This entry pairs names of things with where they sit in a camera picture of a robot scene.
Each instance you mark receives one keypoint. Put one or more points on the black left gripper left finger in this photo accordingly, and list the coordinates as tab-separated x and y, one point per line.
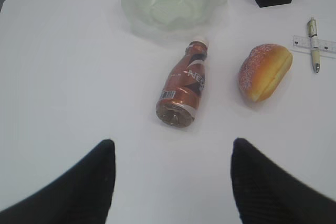
83	194

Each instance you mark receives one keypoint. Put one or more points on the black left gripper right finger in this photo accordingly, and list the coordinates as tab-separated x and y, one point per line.
265	193

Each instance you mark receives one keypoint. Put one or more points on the brown coffee drink bottle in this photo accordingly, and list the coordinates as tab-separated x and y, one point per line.
181	95

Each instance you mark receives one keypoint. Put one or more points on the toy bread bun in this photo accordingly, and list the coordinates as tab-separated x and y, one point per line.
263	70

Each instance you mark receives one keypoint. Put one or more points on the cream barrel pen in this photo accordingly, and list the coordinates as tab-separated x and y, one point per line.
315	51

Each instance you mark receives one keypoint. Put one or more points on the clear plastic ruler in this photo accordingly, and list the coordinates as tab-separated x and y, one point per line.
303	45

